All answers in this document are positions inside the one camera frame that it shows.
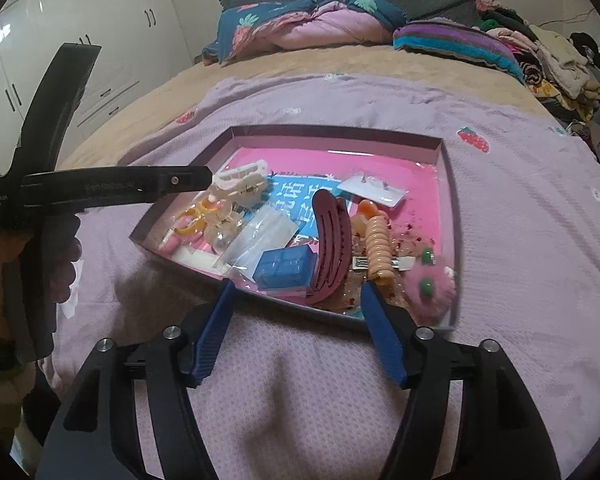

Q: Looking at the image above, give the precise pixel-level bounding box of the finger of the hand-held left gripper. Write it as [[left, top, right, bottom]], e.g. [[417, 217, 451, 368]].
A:
[[54, 164, 215, 195]]

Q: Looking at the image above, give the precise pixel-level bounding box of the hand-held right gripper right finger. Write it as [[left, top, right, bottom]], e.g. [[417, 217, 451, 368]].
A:
[[361, 280, 566, 480]]

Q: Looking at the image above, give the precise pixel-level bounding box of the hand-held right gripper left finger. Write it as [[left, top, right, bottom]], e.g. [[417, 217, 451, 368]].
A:
[[35, 279, 237, 480]]

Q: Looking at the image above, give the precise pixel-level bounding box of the cream claw hair clip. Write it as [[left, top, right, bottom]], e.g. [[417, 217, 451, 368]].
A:
[[212, 159, 272, 207]]

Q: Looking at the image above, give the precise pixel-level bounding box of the pink fuzzy hair clip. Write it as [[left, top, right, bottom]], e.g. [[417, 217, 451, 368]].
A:
[[394, 246, 458, 326]]

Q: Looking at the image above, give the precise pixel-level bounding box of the orange spiral hair clip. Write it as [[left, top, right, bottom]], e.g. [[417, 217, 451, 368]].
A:
[[352, 199, 416, 287]]

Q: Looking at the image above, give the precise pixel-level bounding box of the small blue box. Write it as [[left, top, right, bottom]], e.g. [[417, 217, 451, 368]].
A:
[[252, 246, 317, 295]]

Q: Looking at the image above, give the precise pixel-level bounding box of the clear plastic bag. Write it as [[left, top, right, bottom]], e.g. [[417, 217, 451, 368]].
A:
[[220, 204, 301, 281]]

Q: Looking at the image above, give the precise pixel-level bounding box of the maroon claw hair clip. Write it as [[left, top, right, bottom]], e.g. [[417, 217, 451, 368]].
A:
[[304, 187, 353, 308]]

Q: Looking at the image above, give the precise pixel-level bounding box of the shallow pink box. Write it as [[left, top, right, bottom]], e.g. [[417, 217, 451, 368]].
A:
[[129, 125, 462, 333]]

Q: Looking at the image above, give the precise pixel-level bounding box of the earring card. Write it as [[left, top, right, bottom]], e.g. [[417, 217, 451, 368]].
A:
[[337, 170, 408, 208]]

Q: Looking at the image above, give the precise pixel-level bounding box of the person's left forearm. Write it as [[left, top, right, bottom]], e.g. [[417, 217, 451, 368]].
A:
[[0, 330, 36, 426]]

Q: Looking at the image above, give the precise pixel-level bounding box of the person's left hand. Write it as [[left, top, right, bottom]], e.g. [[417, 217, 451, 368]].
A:
[[0, 212, 84, 356]]

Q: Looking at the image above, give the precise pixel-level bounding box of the small white card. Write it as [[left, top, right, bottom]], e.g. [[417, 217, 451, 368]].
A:
[[172, 247, 221, 275]]

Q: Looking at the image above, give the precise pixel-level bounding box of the blue printed card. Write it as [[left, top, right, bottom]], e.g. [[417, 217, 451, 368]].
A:
[[267, 172, 353, 248]]

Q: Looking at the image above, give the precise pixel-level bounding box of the white wardrobe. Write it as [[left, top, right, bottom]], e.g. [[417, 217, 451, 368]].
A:
[[0, 0, 193, 176]]

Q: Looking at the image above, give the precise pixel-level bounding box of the tan bed sheet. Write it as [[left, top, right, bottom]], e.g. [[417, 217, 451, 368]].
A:
[[60, 42, 563, 171]]

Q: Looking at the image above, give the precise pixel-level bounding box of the purple strawberry blanket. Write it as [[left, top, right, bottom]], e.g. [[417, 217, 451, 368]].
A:
[[45, 75, 600, 480]]

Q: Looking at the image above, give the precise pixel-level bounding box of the floral pink quilt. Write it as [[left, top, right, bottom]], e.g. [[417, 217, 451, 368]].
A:
[[202, 0, 406, 63]]

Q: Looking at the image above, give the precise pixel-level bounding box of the striped pillow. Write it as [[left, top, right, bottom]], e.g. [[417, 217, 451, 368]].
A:
[[392, 20, 526, 83]]

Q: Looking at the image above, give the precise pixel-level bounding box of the pile of clothes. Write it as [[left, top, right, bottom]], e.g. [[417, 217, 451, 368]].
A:
[[475, 0, 600, 126]]

